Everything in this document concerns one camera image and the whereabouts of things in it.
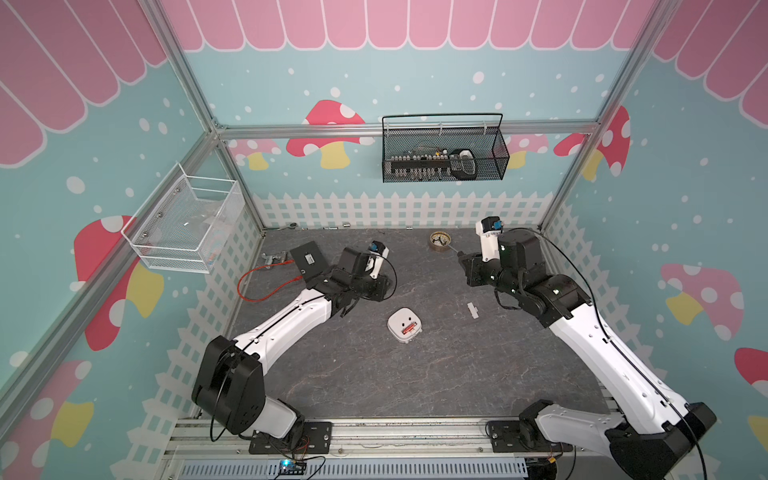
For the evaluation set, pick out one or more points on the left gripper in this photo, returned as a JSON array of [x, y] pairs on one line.
[[382, 289]]

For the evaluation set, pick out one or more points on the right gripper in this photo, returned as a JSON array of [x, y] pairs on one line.
[[472, 272]]

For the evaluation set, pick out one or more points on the white battery cover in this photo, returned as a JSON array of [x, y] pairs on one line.
[[473, 310]]

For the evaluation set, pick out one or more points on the white square alarm clock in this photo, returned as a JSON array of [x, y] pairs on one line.
[[401, 319]]

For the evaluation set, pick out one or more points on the red battery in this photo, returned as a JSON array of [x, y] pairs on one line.
[[410, 329]]

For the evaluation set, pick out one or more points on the black yellow screwdriver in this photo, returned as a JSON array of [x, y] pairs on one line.
[[451, 246]]

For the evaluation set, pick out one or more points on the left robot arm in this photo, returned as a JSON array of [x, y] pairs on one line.
[[229, 385]]

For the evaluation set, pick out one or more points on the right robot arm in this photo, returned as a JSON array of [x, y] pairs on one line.
[[654, 428]]

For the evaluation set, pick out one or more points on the brown tape roll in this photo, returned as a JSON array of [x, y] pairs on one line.
[[437, 241]]

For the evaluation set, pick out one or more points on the black box device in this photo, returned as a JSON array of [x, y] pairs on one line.
[[309, 260]]

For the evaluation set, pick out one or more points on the black socket bit set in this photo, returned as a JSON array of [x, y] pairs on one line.
[[421, 167]]

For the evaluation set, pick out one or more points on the small green circuit board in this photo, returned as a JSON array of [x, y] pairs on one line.
[[288, 467]]

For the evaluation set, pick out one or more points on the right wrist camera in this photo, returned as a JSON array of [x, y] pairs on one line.
[[488, 230]]

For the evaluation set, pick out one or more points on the metal clamp bracket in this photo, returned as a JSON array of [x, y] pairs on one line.
[[270, 260]]

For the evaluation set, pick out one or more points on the black wire mesh basket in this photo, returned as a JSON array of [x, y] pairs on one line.
[[475, 139]]

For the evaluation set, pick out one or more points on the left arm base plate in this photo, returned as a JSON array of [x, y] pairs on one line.
[[312, 437]]

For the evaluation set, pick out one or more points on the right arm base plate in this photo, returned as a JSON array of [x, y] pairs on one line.
[[513, 436]]

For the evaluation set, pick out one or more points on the white wire mesh basket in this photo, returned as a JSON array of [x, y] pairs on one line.
[[186, 223]]

